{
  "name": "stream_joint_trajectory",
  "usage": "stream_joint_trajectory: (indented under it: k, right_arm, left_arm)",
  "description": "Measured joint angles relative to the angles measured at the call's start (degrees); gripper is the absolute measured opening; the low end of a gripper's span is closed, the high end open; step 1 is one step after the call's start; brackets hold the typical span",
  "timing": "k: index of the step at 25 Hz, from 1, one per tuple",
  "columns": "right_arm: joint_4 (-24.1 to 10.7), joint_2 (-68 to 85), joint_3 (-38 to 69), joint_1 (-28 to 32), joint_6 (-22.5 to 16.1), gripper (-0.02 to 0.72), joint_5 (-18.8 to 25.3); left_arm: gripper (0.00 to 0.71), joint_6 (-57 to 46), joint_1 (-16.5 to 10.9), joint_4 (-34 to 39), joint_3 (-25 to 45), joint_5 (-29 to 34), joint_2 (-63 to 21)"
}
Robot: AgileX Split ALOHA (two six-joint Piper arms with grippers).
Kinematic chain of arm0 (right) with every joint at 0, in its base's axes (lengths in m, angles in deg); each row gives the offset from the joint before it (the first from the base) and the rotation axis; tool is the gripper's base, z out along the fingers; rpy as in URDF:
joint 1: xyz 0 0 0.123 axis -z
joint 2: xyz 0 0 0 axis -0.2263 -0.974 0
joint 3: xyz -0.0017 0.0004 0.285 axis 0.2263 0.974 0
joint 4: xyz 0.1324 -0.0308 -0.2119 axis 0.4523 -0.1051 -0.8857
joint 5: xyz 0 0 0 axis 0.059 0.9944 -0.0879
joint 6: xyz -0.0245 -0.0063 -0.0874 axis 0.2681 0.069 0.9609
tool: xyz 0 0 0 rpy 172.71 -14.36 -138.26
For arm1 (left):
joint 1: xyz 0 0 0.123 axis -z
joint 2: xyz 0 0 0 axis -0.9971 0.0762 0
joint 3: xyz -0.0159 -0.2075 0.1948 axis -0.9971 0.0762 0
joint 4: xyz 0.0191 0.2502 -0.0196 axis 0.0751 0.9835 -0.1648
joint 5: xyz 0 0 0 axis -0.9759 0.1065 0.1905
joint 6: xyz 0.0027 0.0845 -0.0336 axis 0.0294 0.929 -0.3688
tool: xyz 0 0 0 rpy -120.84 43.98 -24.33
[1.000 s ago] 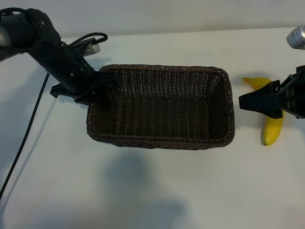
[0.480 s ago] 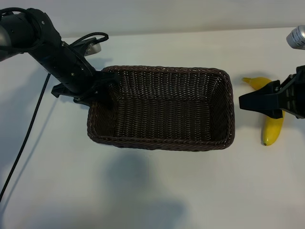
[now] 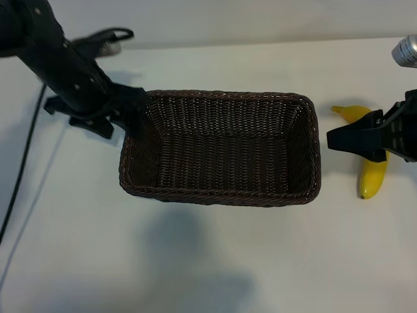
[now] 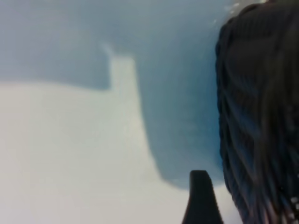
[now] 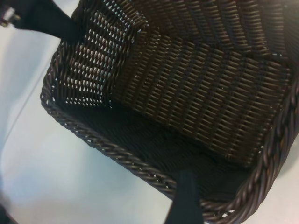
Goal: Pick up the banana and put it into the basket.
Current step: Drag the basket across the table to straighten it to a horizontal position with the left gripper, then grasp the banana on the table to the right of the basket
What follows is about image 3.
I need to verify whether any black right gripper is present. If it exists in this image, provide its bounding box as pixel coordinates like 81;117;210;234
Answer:
326;89;417;164

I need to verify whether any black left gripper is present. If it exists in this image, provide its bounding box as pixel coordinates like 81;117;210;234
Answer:
44;83;148;140

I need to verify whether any yellow banana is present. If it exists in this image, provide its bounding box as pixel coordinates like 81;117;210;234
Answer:
331;104;390;200

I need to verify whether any dark brown wicker basket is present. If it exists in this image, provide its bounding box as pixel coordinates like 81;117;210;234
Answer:
119;89;323;208

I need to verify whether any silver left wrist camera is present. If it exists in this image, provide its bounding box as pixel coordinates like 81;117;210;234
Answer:
99;40;122;57

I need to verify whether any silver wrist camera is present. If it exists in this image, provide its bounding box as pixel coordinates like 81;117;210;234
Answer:
99;40;122;57
390;34;417;69

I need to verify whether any black braided cable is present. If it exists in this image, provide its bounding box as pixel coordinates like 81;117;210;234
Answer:
70;27;135;45

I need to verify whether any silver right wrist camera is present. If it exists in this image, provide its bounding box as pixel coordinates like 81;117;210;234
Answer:
390;34;417;69

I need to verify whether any thin black cable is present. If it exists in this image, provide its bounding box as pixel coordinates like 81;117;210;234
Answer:
0;86;46;244

